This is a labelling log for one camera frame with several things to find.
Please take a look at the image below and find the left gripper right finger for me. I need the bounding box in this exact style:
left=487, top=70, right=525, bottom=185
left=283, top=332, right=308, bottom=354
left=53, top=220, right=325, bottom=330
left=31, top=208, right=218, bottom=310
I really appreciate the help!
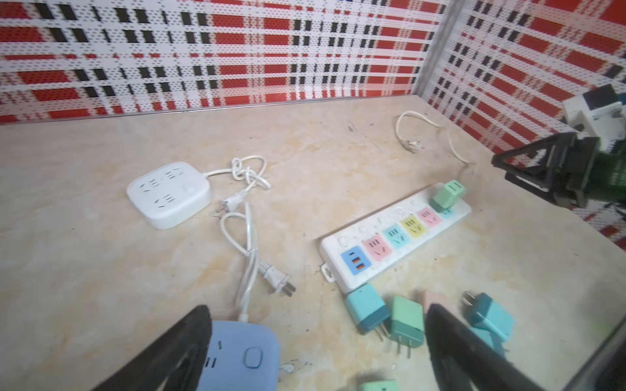
left=425, top=304, right=541, bottom=390

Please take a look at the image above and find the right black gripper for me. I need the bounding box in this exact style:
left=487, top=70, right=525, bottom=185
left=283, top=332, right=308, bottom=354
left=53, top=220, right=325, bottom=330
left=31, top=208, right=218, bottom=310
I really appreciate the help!
left=492, top=133, right=625, bottom=208

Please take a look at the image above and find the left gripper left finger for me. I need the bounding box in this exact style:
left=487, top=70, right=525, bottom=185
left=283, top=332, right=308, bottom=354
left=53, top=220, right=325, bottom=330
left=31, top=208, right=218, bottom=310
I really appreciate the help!
left=95, top=305, right=212, bottom=390

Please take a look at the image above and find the teal plug adapter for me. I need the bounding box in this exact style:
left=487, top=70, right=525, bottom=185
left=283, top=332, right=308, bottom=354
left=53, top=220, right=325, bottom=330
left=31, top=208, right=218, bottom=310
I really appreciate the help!
left=461, top=291, right=515, bottom=341
left=469, top=327, right=505, bottom=358
left=345, top=283, right=391, bottom=340

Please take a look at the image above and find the green plug adapter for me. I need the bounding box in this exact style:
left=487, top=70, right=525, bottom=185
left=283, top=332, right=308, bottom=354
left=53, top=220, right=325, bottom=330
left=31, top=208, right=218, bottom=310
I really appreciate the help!
left=385, top=296, right=425, bottom=358
left=358, top=380, right=400, bottom=391
left=429, top=180, right=467, bottom=213

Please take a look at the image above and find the long white power strip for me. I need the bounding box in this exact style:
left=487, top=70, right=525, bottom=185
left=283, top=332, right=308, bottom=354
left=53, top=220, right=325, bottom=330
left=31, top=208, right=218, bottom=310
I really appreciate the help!
left=319, top=182, right=472, bottom=293

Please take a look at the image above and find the blue square power strip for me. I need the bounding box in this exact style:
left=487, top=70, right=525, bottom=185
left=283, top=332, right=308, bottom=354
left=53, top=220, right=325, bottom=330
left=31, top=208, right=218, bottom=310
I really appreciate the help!
left=197, top=321, right=280, bottom=390

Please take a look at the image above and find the white square power strip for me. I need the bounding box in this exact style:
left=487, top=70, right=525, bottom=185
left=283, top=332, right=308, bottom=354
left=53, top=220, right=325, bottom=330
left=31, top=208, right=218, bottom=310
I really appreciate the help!
left=127, top=161, right=212, bottom=230

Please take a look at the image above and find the teal plug adapter front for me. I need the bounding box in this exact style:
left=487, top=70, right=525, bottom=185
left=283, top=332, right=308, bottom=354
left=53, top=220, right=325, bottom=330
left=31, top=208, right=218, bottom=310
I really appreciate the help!
left=469, top=327, right=505, bottom=358

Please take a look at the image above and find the pink plug adapter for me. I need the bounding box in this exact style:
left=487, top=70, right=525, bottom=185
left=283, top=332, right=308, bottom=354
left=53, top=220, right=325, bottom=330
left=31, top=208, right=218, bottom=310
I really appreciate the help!
left=419, top=290, right=460, bottom=316

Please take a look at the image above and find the aluminium front rail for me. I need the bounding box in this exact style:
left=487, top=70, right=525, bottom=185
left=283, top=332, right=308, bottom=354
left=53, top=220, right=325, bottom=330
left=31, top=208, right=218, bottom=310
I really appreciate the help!
left=564, top=318, right=626, bottom=391

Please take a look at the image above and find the white cord of long strip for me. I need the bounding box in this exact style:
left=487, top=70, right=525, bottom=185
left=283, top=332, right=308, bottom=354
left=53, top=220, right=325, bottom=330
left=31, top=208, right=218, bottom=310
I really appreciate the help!
left=394, top=110, right=478, bottom=169

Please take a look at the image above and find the white cord of square strips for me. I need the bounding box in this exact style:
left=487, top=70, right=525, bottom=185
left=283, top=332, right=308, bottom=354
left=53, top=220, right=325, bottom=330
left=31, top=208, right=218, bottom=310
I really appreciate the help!
left=202, top=155, right=298, bottom=324

